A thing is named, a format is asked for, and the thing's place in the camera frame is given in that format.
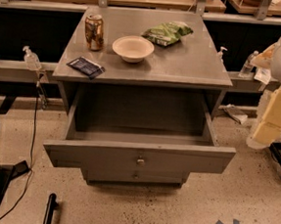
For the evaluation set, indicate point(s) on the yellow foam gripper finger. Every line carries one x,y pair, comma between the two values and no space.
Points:
267,128

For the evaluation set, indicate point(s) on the grey top drawer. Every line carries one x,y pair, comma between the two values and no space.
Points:
161,132

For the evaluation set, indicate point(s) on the grey drawer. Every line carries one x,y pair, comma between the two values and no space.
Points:
132,176
161,132

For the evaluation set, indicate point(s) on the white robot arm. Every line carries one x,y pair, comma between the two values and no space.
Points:
270,59

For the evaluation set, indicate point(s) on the grey drawer cabinet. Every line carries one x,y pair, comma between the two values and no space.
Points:
191,65

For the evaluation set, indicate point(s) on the grey bottom drawer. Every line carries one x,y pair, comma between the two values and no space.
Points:
132,176

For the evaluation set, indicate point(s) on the white paper packet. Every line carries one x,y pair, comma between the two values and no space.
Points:
263,75

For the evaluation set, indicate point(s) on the clear water bottle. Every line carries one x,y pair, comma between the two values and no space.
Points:
248,66

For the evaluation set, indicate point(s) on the small pump bottle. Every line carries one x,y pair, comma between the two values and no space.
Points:
221,52

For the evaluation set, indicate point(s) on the green chip bag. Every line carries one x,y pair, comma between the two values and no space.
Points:
167,33

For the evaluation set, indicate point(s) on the white bowl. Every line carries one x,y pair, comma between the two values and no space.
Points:
133,49

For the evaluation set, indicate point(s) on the dark blue snack packet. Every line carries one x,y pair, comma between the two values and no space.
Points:
90,69

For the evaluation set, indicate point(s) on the brown soda can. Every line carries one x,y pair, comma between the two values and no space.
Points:
94,29

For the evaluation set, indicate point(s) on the black bar on floor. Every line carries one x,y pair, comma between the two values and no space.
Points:
51,206

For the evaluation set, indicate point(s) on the left hand sanitizer bottle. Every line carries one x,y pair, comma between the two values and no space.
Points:
31,59

